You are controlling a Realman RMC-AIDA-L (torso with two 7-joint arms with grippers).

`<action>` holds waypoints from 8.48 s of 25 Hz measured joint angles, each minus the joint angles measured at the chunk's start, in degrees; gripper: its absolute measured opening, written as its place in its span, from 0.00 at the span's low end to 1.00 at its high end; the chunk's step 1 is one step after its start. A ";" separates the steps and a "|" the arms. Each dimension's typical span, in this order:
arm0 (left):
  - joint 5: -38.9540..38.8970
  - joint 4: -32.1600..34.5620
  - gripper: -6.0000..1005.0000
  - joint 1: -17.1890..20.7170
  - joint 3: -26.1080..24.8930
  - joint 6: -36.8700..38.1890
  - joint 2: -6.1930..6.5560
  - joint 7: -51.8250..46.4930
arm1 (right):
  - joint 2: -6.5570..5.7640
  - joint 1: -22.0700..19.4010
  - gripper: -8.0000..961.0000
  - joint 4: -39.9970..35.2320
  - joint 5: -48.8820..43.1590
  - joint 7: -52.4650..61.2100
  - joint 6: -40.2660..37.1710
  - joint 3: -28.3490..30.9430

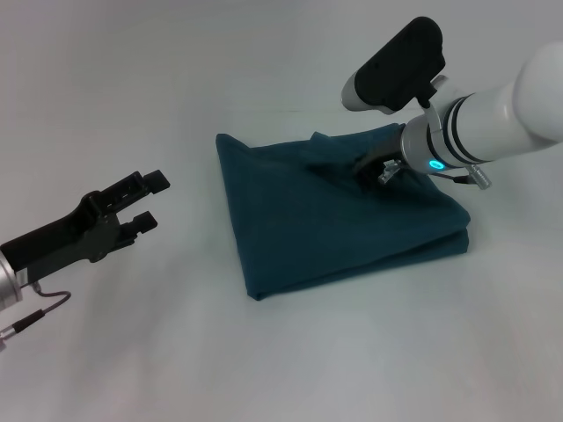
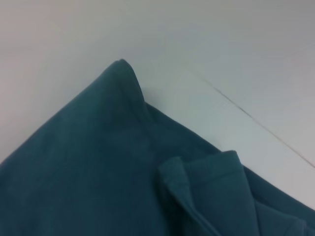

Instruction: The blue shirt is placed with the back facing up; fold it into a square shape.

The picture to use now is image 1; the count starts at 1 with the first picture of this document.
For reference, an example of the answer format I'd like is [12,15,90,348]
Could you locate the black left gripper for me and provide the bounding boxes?
[0,169,172,280]

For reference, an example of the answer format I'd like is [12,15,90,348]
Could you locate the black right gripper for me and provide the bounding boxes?
[351,139,406,186]

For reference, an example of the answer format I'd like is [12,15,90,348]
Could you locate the blue short-sleeved shirt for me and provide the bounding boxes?
[215,123,471,302]

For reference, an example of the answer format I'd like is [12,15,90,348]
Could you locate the left arm cable with connector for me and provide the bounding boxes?
[0,280,72,352]

